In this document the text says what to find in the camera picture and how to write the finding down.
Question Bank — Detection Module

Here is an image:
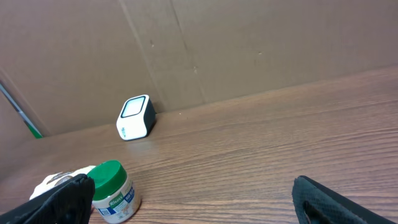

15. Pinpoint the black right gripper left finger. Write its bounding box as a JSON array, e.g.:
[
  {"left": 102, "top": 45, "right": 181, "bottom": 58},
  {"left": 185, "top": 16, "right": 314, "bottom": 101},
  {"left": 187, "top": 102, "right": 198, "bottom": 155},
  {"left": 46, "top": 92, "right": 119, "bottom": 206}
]
[{"left": 1, "top": 174, "right": 95, "bottom": 224}]

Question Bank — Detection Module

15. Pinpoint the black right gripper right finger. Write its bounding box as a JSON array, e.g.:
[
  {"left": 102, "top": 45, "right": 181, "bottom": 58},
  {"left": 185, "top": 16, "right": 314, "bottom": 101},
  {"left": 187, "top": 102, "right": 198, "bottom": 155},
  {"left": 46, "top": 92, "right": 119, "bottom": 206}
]
[{"left": 292, "top": 175, "right": 394, "bottom": 224}]

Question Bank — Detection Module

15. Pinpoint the beige brown snack bag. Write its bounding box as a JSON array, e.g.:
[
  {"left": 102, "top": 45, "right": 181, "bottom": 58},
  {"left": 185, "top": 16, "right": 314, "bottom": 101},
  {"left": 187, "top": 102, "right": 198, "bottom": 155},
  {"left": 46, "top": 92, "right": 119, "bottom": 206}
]
[{"left": 29, "top": 166, "right": 95, "bottom": 200}]

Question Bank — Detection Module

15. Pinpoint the green lid seasoning jar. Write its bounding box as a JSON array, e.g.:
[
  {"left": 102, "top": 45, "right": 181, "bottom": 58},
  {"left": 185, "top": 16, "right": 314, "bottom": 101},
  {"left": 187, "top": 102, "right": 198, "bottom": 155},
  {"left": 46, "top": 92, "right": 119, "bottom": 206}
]
[{"left": 88, "top": 160, "right": 141, "bottom": 223}]

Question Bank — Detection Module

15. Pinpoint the white barcode scanner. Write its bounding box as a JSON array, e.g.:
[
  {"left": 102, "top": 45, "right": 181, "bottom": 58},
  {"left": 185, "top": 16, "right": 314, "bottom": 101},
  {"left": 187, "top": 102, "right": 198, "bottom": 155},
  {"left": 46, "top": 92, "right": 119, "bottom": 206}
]
[{"left": 116, "top": 95, "right": 156, "bottom": 141}]

